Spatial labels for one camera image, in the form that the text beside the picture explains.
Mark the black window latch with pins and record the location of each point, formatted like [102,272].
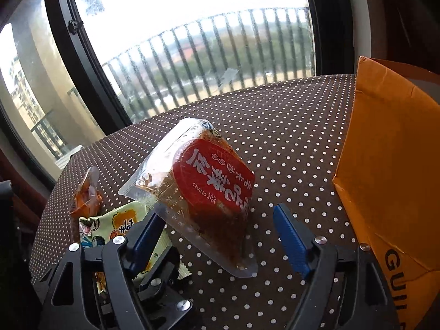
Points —
[74,25]

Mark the pale yellow cartoon snack packet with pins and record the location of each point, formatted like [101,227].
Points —
[113,223]

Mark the brown dotted tablecloth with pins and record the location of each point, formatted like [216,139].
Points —
[292,144]

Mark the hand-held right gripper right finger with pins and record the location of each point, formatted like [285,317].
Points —
[292,244]

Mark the small orange snack sachet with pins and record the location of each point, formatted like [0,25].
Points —
[86,196]

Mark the clear red-label snack packet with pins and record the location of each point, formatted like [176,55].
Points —
[213,178]

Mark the dark brown curtain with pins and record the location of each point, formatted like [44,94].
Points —
[405,24]

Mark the balcony railing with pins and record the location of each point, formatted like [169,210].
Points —
[213,62]

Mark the orange cardboard box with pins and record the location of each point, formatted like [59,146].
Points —
[385,178]

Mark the black window frame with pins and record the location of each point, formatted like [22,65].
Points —
[86,58]

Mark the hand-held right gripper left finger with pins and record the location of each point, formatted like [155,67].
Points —
[146,240]

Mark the red-brown curtain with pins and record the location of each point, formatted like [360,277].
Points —
[20,182]

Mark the white air conditioner unit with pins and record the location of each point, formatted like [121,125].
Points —
[68,157]

